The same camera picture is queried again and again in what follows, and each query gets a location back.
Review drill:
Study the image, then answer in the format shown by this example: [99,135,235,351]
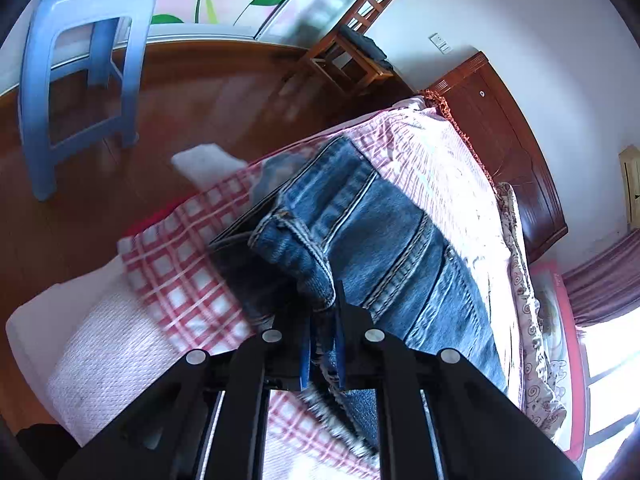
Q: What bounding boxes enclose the wooden chair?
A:
[297,0,394,96]

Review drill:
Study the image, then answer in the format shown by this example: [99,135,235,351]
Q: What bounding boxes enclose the dark wooden headboard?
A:
[431,52,568,262]

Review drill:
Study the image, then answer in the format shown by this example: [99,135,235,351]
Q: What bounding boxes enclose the wall air conditioner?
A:
[618,145,640,229]

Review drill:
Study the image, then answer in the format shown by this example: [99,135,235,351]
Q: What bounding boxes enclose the blue denim jeans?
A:
[209,137,506,458]

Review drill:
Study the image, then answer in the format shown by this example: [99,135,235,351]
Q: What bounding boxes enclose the window with dark frame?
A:
[579,310,639,479]

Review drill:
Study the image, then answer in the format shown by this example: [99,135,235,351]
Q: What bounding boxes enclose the pink cartoon bed side panel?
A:
[529,261,587,463]

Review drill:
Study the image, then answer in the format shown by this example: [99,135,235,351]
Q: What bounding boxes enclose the blue plastic stool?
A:
[17,0,156,200]

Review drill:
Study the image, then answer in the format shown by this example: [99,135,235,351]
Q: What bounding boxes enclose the dark cloth on chair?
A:
[338,25,387,63]

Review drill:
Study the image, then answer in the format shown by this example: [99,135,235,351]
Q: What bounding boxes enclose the floral patterned quilt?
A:
[496,182,567,439]

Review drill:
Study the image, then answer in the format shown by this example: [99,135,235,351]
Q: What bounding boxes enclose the purple curtain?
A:
[562,229,640,327]

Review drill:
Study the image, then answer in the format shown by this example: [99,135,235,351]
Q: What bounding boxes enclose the white wall socket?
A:
[430,32,451,55]

